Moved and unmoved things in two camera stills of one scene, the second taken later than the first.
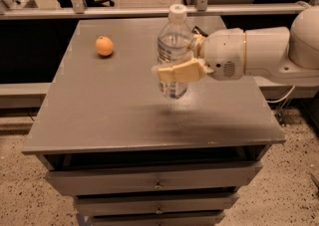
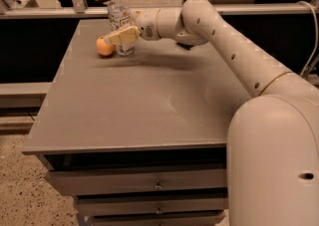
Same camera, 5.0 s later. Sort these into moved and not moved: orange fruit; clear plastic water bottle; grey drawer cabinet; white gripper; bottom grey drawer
Moved: clear plastic water bottle; white gripper
Not moved: bottom grey drawer; grey drawer cabinet; orange fruit
